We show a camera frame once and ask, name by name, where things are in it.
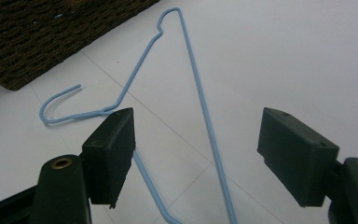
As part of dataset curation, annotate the blue wire hanger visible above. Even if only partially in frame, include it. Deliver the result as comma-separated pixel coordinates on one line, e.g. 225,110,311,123
38,7,241,224

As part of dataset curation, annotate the brown woven basket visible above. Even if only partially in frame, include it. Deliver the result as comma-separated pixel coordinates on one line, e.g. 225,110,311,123
0,0,161,92

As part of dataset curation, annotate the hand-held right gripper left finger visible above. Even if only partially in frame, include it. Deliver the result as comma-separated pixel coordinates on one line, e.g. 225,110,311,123
31,106,137,224

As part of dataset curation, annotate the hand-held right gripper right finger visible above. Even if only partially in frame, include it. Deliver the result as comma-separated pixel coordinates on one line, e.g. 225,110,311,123
256,106,358,224

